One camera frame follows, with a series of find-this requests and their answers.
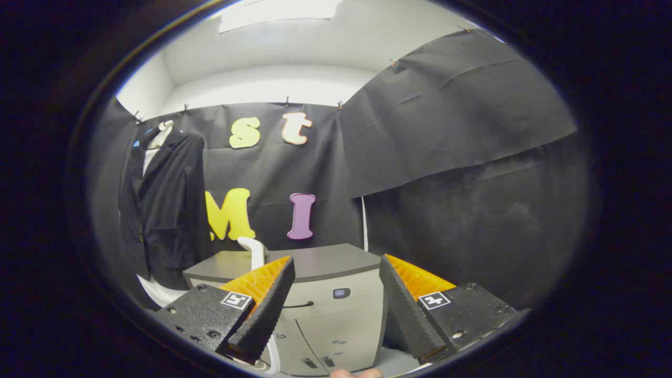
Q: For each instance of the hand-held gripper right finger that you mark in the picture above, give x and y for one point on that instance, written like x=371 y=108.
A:
x=407 y=315

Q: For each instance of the ceiling light panel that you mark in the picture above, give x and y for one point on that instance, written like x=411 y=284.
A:
x=273 y=13

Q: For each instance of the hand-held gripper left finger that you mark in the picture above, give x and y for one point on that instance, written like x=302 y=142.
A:
x=268 y=315

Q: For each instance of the grey cabinet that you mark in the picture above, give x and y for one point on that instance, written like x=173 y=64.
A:
x=336 y=262

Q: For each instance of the black backdrop cloth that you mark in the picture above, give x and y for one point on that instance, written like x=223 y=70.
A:
x=446 y=131

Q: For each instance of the black suit jacket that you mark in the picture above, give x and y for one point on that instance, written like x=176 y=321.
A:
x=168 y=210

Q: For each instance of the white garment steamer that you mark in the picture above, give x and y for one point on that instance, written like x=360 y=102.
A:
x=254 y=252

